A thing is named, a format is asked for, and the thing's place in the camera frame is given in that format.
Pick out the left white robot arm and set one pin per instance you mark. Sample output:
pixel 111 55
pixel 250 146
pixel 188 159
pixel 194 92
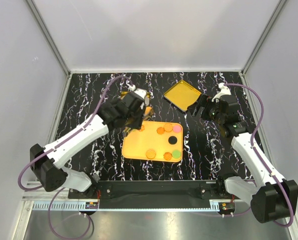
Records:
pixel 48 162

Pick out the tan dotted cookie bottom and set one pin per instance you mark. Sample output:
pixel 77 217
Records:
pixel 150 154

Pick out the orange swirl cookie left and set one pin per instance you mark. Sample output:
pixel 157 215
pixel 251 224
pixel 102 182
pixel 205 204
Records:
pixel 142 128

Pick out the green round cookie right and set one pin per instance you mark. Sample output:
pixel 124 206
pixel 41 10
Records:
pixel 176 154

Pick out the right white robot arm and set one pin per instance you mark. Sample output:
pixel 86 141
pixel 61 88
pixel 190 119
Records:
pixel 271 197

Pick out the pink round cookie right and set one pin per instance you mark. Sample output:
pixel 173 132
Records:
pixel 177 128

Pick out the orange swirl cookie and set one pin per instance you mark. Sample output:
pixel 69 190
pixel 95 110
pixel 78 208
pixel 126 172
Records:
pixel 142 128
pixel 167 156
pixel 160 130

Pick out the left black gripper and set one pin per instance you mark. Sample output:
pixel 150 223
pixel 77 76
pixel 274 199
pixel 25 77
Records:
pixel 137 124

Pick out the right orange connector board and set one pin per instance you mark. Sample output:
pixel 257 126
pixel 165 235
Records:
pixel 228 206

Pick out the gold tin lid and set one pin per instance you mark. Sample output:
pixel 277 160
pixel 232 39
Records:
pixel 182 95

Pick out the orange swirl cookie centre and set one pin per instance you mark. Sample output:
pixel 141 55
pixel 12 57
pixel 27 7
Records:
pixel 160 130

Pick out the orange swirl cookie bottom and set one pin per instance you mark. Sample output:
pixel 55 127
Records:
pixel 167 156

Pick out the left orange connector board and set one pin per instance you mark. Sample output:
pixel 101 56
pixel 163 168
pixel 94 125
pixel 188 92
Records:
pixel 94 205

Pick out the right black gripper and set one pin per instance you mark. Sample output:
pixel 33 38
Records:
pixel 206 102

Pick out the tan dotted cookie top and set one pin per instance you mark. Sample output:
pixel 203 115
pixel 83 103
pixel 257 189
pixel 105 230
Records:
pixel 168 127

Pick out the orange connector board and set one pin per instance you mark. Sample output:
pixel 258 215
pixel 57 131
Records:
pixel 94 205
pixel 228 206

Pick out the yellow plastic tray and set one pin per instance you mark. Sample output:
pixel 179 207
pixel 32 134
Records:
pixel 136 143

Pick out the black round cookie right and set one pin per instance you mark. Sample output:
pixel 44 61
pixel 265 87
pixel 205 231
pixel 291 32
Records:
pixel 172 140

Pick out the tan dotted cookie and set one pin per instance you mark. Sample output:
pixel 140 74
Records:
pixel 150 154
pixel 168 127

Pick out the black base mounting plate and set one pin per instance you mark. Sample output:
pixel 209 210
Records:
pixel 203 189

